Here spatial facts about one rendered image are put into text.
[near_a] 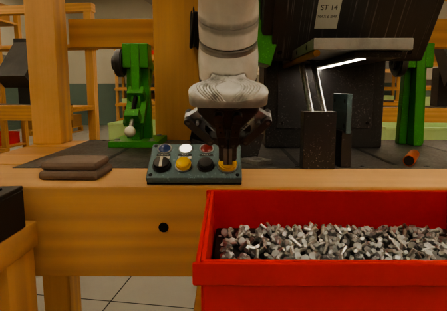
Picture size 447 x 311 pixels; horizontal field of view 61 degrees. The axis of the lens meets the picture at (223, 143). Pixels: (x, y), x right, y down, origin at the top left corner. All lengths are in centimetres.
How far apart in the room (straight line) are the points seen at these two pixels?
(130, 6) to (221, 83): 1155
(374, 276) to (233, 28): 28
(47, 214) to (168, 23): 73
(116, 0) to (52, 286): 1109
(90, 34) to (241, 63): 95
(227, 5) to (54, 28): 94
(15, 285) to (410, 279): 51
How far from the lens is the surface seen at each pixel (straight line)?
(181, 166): 60
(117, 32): 133
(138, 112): 99
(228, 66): 45
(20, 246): 63
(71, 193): 64
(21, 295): 66
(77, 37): 137
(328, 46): 65
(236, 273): 30
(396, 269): 32
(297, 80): 99
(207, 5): 42
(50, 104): 130
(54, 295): 147
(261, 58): 82
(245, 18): 43
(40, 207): 67
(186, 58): 119
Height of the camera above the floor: 105
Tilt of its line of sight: 8 degrees down
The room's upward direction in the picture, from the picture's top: straight up
